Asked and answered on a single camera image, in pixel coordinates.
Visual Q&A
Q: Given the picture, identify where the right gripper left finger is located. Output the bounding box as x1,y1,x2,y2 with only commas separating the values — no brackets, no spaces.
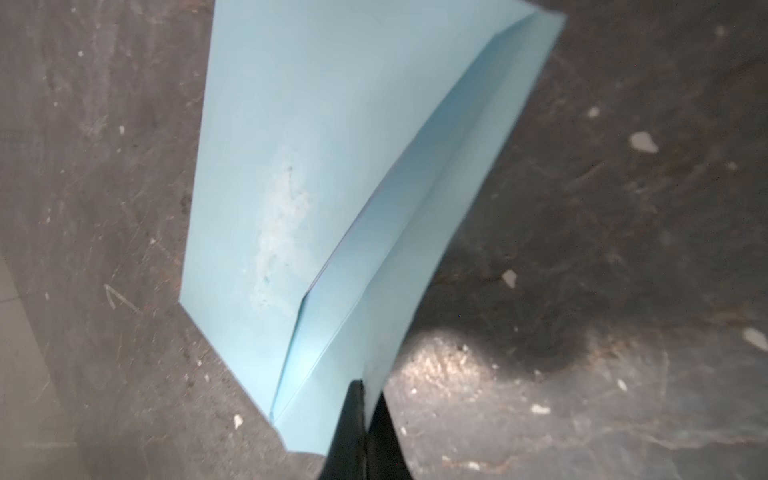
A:
318,380,366,480

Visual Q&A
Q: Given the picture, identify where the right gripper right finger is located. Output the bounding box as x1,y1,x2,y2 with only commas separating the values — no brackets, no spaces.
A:
365,394,413,480

